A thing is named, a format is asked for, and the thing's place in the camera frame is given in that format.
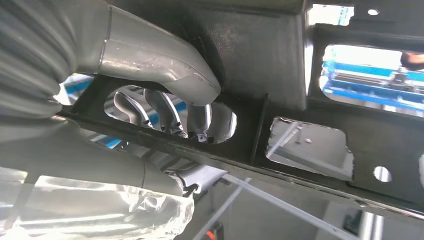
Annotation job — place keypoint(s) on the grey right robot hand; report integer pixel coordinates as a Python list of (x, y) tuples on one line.
[(159, 56)]

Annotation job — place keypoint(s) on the blue metal shelf rack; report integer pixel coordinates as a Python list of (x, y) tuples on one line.
[(364, 70)]

